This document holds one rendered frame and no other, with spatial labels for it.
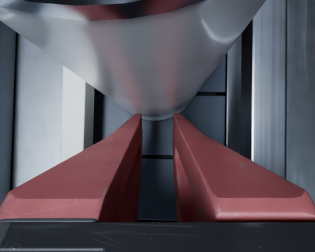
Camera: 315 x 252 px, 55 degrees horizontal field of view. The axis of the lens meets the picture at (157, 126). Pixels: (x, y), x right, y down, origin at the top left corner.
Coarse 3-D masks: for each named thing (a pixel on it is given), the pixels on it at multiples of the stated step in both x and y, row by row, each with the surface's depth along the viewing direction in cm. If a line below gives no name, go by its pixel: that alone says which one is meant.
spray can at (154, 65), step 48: (0, 0) 2; (48, 0) 2; (96, 0) 2; (144, 0) 2; (192, 0) 2; (240, 0) 3; (48, 48) 4; (96, 48) 3; (144, 48) 3; (192, 48) 4; (144, 96) 7; (192, 96) 12
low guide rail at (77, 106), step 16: (64, 80) 15; (80, 80) 15; (64, 96) 15; (80, 96) 15; (64, 112) 15; (80, 112) 15; (64, 128) 15; (80, 128) 15; (64, 144) 15; (80, 144) 15
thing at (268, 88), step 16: (272, 0) 10; (256, 16) 10; (272, 16) 10; (256, 32) 10; (272, 32) 10; (256, 48) 10; (272, 48) 10; (256, 64) 10; (272, 64) 10; (256, 80) 10; (272, 80) 10; (256, 96) 10; (272, 96) 10; (256, 112) 10; (272, 112) 10; (240, 128) 11; (256, 128) 10; (272, 128) 10; (240, 144) 11; (256, 144) 10; (272, 144) 10; (256, 160) 10; (272, 160) 10
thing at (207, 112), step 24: (216, 72) 18; (96, 96) 18; (216, 96) 18; (96, 120) 18; (120, 120) 18; (144, 120) 18; (168, 120) 18; (192, 120) 18; (216, 120) 18; (144, 144) 18; (168, 144) 18; (144, 168) 18; (168, 168) 18; (144, 192) 18; (168, 192) 18; (144, 216) 18; (168, 216) 18
